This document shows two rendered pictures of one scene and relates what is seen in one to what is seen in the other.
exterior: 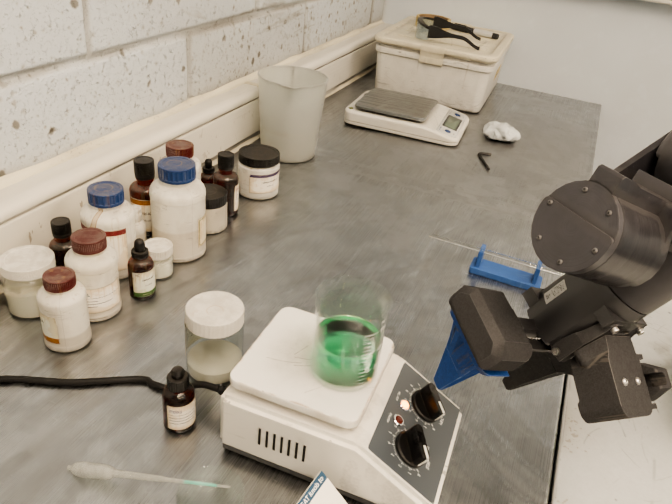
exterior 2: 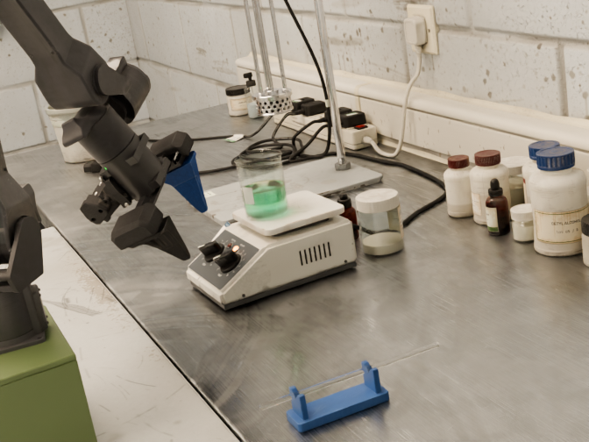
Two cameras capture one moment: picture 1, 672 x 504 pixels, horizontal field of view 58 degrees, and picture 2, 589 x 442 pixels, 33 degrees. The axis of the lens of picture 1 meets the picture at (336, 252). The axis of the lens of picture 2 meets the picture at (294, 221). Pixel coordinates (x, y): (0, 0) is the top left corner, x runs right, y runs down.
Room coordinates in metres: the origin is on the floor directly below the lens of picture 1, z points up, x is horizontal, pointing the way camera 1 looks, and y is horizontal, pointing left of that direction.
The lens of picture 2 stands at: (1.40, -0.83, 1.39)
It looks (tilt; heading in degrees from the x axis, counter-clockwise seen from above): 18 degrees down; 139
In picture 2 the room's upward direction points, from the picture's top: 9 degrees counter-clockwise
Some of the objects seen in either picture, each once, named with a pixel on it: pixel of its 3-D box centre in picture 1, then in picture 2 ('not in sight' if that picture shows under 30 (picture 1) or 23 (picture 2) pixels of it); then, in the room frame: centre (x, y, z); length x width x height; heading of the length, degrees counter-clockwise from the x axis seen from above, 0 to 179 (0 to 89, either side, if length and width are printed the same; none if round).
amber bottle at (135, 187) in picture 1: (146, 195); not in sight; (0.75, 0.27, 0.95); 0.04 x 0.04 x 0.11
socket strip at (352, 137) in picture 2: not in sight; (321, 123); (-0.10, 0.58, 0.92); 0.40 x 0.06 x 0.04; 161
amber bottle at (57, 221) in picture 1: (64, 251); not in sight; (0.61, 0.32, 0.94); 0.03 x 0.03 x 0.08
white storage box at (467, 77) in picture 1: (443, 61); not in sight; (1.68, -0.22, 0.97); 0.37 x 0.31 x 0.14; 163
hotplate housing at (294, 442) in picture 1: (337, 405); (275, 247); (0.41, -0.02, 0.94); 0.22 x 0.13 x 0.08; 73
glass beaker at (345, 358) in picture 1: (345, 337); (263, 186); (0.41, -0.02, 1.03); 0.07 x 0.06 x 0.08; 137
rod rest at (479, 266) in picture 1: (507, 266); (336, 394); (0.74, -0.24, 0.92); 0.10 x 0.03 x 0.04; 70
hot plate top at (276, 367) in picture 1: (315, 361); (287, 211); (0.42, 0.01, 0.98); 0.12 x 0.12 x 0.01; 73
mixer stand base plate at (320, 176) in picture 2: not in sight; (282, 188); (0.12, 0.26, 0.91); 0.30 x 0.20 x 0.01; 71
